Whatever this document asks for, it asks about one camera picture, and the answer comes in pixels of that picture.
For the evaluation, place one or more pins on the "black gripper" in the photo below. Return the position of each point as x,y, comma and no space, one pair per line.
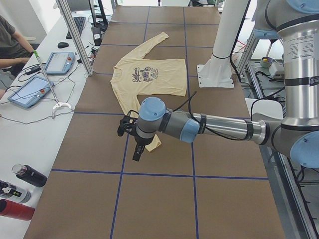
142,141

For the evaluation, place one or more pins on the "cream long-sleeve printed shirt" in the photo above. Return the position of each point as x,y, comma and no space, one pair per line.
134,75

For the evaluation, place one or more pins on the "reacher grabber stick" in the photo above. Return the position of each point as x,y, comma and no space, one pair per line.
58,103

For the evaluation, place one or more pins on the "black water bottle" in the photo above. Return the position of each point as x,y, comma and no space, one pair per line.
29,175

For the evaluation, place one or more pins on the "blue teach pendant far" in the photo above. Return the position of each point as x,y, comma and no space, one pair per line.
59,63

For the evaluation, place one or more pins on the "blue teach pendant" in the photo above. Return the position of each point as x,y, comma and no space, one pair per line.
59,63
30,93

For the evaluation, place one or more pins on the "blue teach pendant near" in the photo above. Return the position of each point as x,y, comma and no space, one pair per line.
30,93

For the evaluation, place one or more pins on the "black power adapter box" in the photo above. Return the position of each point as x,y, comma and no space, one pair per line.
97,35

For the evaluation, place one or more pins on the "black computer mouse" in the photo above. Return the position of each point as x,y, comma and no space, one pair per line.
61,45

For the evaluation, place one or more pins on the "grey labelled bottle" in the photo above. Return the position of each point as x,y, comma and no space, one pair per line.
14,193

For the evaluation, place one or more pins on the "red water bottle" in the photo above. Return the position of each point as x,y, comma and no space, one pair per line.
15,210

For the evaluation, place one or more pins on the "black keyboard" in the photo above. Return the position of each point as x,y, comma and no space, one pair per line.
80,23

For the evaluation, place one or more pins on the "seated person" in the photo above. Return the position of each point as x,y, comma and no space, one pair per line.
15,50

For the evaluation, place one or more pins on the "white camera post base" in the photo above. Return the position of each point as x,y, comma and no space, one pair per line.
217,72

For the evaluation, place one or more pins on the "aluminium frame post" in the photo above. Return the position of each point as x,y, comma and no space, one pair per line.
71,25

